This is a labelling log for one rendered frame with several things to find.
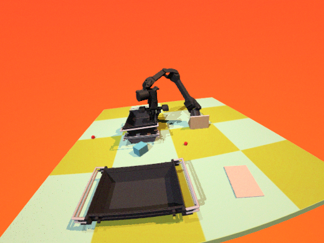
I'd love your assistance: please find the small teal block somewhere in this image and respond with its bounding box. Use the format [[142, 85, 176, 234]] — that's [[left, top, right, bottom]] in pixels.
[[133, 141, 148, 156]]

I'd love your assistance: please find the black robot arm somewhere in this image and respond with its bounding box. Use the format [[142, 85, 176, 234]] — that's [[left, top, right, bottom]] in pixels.
[[135, 68, 201, 117]]

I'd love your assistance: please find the pink flat rectangular panel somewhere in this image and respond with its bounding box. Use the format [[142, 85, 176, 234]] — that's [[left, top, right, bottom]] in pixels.
[[224, 165, 264, 198]]

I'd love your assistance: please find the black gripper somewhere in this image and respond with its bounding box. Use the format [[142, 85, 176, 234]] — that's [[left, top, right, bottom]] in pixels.
[[138, 97, 169, 121]]

